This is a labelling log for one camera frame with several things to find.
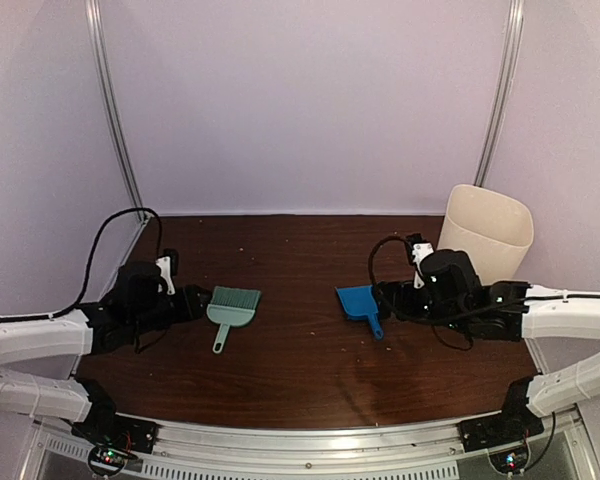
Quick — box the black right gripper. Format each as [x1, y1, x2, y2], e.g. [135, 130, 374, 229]
[371, 279, 470, 335]

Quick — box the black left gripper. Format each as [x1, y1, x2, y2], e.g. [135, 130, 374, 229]
[129, 283, 211, 336]

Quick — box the blue plastic dustpan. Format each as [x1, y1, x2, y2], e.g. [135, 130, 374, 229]
[336, 285, 384, 340]

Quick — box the green hand brush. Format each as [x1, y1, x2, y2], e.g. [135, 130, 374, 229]
[206, 286, 262, 354]

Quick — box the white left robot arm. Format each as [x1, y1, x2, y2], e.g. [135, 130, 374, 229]
[0, 256, 212, 444]

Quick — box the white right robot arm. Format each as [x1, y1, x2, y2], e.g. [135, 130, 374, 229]
[368, 244, 600, 442]

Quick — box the beige plastic waste bin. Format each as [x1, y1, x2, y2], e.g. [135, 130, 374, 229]
[437, 184, 534, 285]

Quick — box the left circuit board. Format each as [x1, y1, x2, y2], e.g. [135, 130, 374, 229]
[87, 446, 127, 476]

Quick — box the circuit board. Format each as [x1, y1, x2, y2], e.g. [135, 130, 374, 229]
[489, 448, 530, 475]
[87, 446, 127, 476]

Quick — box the right circuit board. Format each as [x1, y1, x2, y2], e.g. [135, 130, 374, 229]
[489, 448, 530, 475]

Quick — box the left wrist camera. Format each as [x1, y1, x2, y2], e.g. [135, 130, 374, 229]
[155, 248, 179, 296]

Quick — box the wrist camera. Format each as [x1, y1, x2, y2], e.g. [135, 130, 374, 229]
[155, 248, 179, 296]
[405, 233, 437, 289]

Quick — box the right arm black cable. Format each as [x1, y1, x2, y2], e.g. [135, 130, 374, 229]
[367, 235, 600, 352]

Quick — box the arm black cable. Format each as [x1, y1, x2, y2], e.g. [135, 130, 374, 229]
[367, 235, 600, 352]
[0, 206, 163, 326]

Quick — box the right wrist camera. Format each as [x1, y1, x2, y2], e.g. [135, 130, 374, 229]
[405, 233, 437, 289]

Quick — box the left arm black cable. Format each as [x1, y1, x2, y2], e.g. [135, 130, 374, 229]
[0, 206, 163, 326]

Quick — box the aluminium front rail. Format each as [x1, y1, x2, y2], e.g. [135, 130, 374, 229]
[15, 407, 600, 479]

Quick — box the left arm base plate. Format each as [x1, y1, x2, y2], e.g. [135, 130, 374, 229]
[71, 415, 158, 454]

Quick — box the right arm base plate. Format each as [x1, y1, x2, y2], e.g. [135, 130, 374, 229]
[458, 411, 544, 453]

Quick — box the left aluminium frame post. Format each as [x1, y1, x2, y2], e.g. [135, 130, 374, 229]
[84, 0, 144, 207]

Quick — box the aluminium frame post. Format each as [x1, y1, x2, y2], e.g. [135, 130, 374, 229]
[84, 0, 144, 207]
[473, 0, 525, 187]

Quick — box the right aluminium frame post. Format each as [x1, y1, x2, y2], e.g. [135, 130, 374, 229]
[473, 0, 525, 187]

